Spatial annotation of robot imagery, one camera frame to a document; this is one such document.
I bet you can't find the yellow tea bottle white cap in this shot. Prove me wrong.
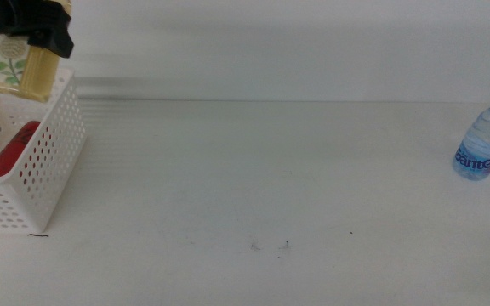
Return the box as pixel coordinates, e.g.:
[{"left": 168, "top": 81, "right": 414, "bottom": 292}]
[{"left": 0, "top": 0, "right": 72, "bottom": 104}]

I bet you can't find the clear water bottle blue cap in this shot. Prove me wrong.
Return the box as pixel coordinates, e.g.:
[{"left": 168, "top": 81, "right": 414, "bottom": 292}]
[{"left": 452, "top": 90, "right": 490, "bottom": 182}]

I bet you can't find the white perforated plastic basket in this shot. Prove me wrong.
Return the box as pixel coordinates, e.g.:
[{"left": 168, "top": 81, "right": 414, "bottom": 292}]
[{"left": 0, "top": 65, "right": 88, "bottom": 234}]

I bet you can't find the red cola can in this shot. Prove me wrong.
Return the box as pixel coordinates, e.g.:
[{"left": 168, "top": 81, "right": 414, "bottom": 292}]
[{"left": 0, "top": 120, "right": 57, "bottom": 188}]

